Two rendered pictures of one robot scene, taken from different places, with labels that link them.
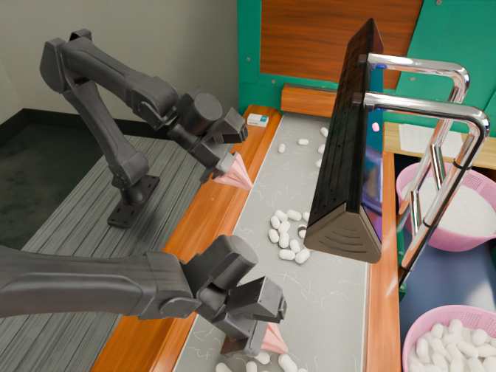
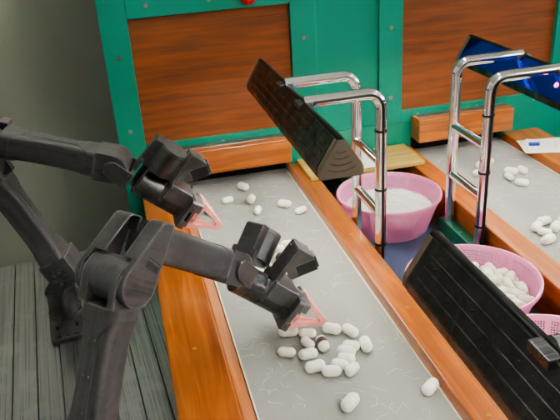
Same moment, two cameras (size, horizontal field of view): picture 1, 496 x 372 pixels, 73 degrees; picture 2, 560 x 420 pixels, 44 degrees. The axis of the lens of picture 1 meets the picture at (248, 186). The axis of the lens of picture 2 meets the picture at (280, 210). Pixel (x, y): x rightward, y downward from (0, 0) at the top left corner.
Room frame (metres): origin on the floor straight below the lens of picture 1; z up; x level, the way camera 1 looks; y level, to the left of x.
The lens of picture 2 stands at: (-0.66, 0.51, 1.49)
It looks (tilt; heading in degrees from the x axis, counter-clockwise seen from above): 25 degrees down; 331
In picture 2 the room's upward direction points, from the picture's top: 4 degrees counter-clockwise
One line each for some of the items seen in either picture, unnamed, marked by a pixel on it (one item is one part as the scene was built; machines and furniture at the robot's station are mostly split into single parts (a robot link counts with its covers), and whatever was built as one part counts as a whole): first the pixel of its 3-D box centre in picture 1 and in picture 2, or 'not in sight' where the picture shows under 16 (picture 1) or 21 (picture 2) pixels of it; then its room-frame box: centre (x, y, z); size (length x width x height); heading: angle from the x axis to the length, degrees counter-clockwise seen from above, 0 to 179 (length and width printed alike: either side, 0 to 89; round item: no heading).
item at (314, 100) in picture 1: (330, 102); (236, 154); (0.95, -0.26, 0.83); 0.30 x 0.06 x 0.07; 73
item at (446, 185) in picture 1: (382, 186); (333, 182); (0.49, -0.26, 0.90); 0.20 x 0.19 x 0.45; 163
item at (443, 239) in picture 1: (446, 208); (388, 207); (0.60, -0.50, 0.72); 0.27 x 0.27 x 0.10
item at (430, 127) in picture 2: not in sight; (462, 122); (0.76, -0.91, 0.83); 0.30 x 0.06 x 0.07; 73
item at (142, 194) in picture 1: (132, 190); (62, 301); (0.68, 0.32, 0.71); 0.20 x 0.07 x 0.08; 168
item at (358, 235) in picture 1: (361, 95); (293, 107); (0.51, -0.19, 1.08); 0.62 x 0.08 x 0.07; 163
